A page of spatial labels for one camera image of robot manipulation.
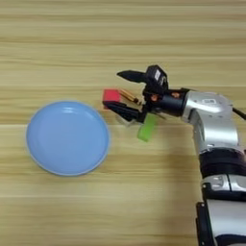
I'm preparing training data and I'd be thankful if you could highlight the light blue round plate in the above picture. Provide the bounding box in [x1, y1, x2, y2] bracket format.
[25, 100, 111, 177]

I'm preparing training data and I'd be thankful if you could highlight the green rectangular block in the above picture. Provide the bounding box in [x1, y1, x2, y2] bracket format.
[136, 113, 158, 143]

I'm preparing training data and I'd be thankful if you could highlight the orange striped stick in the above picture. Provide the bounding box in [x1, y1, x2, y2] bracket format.
[118, 88, 142, 104]

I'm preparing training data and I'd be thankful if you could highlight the red cube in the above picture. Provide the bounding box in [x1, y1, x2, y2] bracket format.
[102, 88, 122, 110]

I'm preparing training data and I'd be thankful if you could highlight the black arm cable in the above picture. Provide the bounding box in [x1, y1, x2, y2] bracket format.
[232, 107, 246, 121]

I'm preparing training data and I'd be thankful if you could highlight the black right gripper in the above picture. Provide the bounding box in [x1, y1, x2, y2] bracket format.
[102, 69, 190, 124]

